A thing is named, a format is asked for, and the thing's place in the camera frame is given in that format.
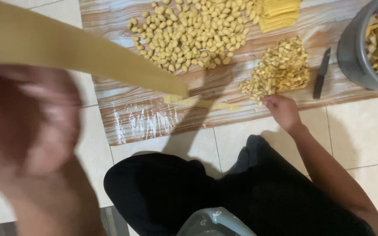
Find person's right hand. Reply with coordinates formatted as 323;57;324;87
262;95;303;133

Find person's left hand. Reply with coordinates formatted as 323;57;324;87
0;62;84;184

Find long yellow dough strip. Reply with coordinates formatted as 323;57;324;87
0;0;243;112

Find pile of chopped filling pieces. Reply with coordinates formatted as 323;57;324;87
238;36;310;106

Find wood-pattern plastic mat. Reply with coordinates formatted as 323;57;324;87
79;0;378;146

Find black knife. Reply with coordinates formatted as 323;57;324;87
313;47;331;100

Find stack of yellow dough sheets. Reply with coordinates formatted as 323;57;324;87
258;0;302;33

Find pile of rolled dough pieces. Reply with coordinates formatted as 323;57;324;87
126;0;261;73

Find person's black trousers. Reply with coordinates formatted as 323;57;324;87
103;135;376;236

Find grey pot of scraps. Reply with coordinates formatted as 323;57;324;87
337;0;378;94

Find light blue plastic stool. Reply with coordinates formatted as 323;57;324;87
177;207;258;236

